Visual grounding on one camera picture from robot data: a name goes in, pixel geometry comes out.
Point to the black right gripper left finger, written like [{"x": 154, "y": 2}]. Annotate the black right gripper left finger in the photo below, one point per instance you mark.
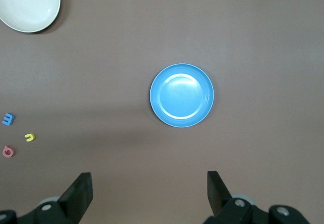
[{"x": 76, "y": 196}]

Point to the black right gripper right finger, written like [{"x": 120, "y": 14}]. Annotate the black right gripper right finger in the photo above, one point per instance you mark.
[{"x": 217, "y": 196}]

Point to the yellow lowercase letter u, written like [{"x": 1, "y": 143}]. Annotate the yellow lowercase letter u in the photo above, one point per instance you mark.
[{"x": 30, "y": 138}]

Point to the red uppercase letter Q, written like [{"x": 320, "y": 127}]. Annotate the red uppercase letter Q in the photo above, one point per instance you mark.
[{"x": 5, "y": 153}]

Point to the blue lowercase letter m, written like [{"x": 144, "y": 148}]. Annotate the blue lowercase letter m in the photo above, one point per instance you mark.
[{"x": 8, "y": 119}]

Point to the blue plate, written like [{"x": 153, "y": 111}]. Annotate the blue plate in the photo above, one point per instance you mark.
[{"x": 182, "y": 94}]

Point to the beige plate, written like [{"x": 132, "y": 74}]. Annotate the beige plate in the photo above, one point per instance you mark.
[{"x": 27, "y": 3}]

